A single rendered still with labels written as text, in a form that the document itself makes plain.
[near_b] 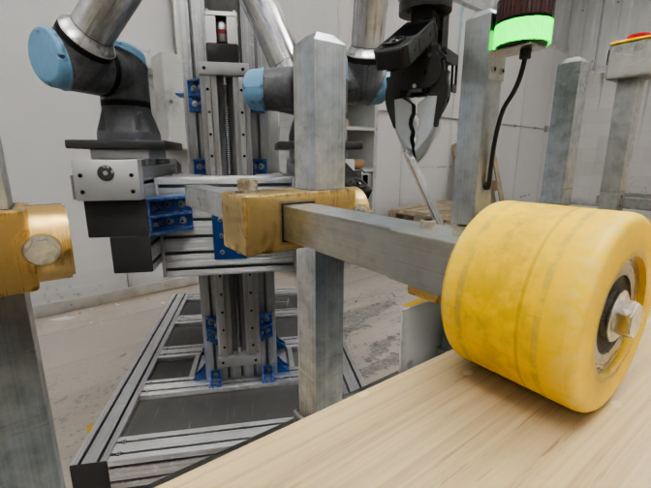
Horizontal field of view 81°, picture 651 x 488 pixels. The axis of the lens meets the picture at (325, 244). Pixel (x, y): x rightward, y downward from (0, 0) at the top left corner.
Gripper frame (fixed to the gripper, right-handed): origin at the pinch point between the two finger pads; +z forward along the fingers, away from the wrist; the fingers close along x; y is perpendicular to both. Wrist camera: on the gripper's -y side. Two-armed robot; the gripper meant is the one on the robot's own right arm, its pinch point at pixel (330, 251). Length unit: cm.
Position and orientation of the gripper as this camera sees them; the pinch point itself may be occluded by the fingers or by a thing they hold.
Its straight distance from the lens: 72.9
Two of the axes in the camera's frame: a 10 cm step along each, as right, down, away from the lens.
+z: -0.1, 9.7, 2.4
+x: -8.1, 1.3, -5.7
